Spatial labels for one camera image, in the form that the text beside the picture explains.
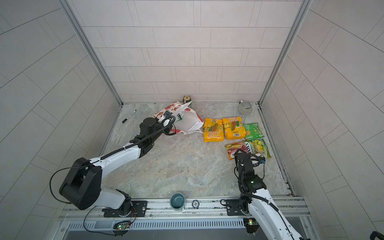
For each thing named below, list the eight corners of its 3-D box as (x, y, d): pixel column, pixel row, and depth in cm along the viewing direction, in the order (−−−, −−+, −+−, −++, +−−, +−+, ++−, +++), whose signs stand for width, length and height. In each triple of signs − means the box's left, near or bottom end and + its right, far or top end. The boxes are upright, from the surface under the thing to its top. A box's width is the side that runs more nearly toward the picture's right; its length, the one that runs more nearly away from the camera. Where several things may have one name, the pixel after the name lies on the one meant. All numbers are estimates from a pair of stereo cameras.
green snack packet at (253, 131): (245, 141, 98) (247, 138, 95) (242, 125, 106) (243, 122, 103) (262, 141, 98) (264, 138, 95) (257, 126, 106) (259, 122, 103)
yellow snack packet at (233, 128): (225, 140, 97) (226, 135, 93) (222, 121, 107) (223, 116, 102) (244, 140, 97) (246, 135, 93) (240, 121, 107) (242, 116, 102)
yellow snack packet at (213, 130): (203, 142, 96) (203, 138, 92) (203, 122, 107) (203, 117, 102) (224, 142, 96) (225, 138, 92) (221, 122, 107) (222, 118, 103)
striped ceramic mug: (238, 114, 110) (239, 110, 106) (238, 104, 117) (240, 99, 113) (249, 116, 109) (251, 112, 105) (249, 105, 115) (251, 101, 112)
